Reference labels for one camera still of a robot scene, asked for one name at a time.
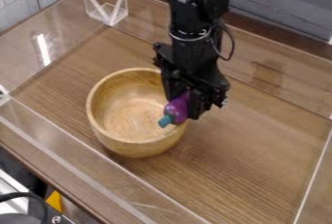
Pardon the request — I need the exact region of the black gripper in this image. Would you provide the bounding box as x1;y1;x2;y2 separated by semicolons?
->
151;32;230;121

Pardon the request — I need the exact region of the purple toy eggplant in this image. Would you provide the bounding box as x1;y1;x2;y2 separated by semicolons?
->
158;91;187;128

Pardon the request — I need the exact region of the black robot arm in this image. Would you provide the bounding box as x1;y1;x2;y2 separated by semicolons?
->
153;0;229;119

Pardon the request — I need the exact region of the brown wooden bowl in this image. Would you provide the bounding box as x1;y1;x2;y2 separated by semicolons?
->
86;67;187;158

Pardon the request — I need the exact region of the clear acrylic tray enclosure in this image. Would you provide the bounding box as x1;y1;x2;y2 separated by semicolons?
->
0;0;332;224

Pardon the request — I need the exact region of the black cable loop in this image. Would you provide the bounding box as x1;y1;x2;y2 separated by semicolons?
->
0;191;50;224

